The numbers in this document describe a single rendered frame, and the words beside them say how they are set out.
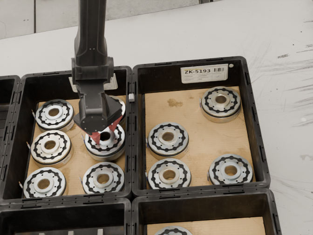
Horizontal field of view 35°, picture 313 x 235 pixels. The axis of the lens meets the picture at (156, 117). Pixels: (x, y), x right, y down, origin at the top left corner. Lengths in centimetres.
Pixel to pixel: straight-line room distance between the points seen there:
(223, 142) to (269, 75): 41
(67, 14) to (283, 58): 171
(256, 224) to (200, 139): 27
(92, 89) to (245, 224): 45
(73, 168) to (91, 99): 29
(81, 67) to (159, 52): 71
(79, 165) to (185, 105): 33
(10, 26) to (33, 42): 128
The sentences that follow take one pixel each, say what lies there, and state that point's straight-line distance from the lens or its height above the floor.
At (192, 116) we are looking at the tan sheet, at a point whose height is 83.
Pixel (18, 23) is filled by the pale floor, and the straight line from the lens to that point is 311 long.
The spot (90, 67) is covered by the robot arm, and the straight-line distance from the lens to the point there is 101.
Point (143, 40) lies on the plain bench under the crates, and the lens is 173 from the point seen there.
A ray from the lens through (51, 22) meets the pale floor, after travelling 304.
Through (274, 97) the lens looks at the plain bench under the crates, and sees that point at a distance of 153.
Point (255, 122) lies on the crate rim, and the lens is 117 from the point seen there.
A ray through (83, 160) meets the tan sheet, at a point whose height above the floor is 83.
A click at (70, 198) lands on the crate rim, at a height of 93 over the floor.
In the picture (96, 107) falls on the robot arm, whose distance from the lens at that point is 101.
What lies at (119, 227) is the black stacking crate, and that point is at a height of 83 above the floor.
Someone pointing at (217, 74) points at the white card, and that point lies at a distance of 134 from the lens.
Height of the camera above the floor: 185
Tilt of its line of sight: 51 degrees down
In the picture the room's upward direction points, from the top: 8 degrees counter-clockwise
